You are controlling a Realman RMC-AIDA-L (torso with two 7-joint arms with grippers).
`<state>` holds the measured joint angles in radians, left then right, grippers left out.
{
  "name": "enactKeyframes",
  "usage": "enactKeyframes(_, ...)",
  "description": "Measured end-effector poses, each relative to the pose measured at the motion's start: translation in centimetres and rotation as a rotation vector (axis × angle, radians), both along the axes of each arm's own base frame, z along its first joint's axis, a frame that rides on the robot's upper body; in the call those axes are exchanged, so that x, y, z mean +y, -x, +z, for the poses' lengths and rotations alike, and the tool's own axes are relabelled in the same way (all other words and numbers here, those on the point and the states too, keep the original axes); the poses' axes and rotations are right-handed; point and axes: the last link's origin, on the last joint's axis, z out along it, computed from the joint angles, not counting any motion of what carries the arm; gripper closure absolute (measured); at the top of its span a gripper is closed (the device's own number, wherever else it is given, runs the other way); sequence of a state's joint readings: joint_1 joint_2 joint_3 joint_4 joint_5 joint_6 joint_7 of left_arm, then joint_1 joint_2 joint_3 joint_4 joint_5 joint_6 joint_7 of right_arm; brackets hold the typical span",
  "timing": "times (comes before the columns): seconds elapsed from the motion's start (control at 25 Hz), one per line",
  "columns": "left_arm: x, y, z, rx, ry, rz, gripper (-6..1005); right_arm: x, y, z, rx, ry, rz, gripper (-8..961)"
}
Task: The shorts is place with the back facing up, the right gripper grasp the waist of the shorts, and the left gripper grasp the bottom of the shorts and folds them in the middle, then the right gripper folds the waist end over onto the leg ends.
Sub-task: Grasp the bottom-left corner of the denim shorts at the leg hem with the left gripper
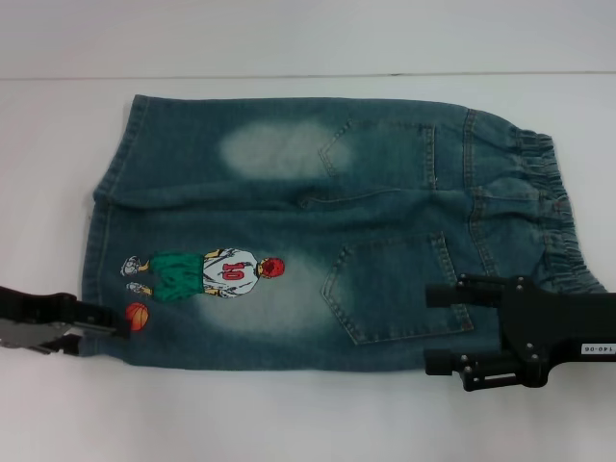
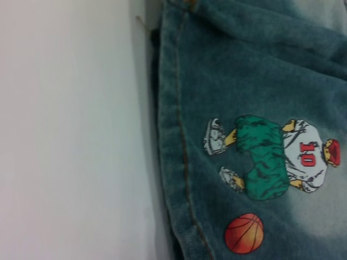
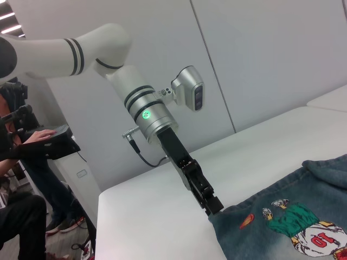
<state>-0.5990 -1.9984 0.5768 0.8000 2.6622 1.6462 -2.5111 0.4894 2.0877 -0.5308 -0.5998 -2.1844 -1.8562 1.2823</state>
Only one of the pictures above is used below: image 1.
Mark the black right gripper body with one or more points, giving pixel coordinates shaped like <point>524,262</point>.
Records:
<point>558,332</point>

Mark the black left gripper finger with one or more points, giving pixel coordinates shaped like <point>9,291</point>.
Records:
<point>65,344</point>
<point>103,320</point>

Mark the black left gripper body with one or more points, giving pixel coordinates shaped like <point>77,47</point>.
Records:
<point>33,303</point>

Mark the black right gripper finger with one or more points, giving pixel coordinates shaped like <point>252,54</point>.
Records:
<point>464,293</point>
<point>469,368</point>

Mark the blue denim shorts with print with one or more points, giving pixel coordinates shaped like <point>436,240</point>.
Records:
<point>289,216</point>

